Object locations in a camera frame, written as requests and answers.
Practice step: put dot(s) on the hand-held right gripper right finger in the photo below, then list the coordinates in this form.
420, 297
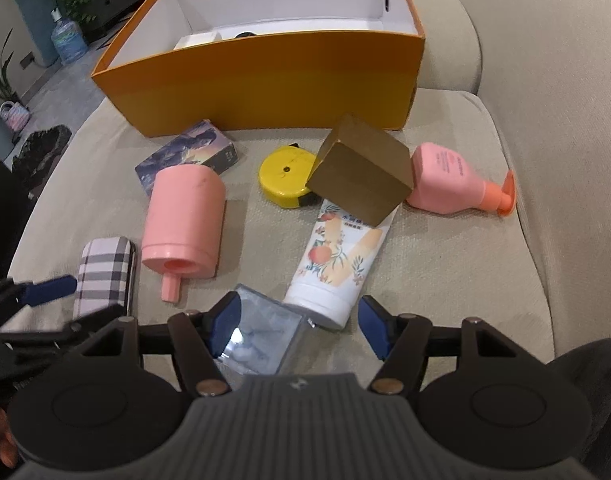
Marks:
375, 327

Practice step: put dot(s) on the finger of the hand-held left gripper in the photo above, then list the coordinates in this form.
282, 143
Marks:
45, 337
50, 287

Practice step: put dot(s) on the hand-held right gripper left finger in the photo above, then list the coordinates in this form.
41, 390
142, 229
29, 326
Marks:
223, 327

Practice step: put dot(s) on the clear plastic box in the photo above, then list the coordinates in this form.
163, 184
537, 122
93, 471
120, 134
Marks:
265, 330

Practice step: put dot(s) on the plaid checkered cloth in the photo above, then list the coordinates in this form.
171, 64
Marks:
103, 270

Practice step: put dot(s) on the white peach-print tube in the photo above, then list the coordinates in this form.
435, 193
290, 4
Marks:
330, 270

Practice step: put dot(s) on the pink cylindrical container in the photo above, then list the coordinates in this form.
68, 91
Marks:
180, 220

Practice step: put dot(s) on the brown cardboard box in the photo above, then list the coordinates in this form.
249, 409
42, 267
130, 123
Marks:
360, 175

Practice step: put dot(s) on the pink pump bottle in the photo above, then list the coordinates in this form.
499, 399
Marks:
445, 180

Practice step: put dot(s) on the yellow tape measure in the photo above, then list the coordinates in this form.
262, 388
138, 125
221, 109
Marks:
283, 175

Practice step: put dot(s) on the dark printed card box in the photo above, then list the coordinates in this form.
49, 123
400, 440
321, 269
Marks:
195, 147

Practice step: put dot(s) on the orange cardboard box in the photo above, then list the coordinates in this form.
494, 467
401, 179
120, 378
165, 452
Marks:
260, 90

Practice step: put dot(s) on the person's left hand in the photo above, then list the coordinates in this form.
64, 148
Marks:
6, 447

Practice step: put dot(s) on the dark cloth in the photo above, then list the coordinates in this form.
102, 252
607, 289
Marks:
0, 220

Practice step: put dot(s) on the black bag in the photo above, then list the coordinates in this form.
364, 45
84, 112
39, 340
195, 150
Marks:
40, 152

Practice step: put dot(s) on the pastel checked bag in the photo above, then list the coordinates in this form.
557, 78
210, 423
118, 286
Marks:
13, 117

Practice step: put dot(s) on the spiky potted plant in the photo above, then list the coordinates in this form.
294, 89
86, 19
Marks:
0, 75

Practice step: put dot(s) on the blue water jug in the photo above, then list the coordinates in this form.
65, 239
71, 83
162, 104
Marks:
68, 37

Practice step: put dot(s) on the beige sofa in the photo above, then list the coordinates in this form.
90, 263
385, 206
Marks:
535, 110

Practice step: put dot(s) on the white flat item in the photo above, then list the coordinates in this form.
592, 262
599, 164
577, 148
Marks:
198, 40

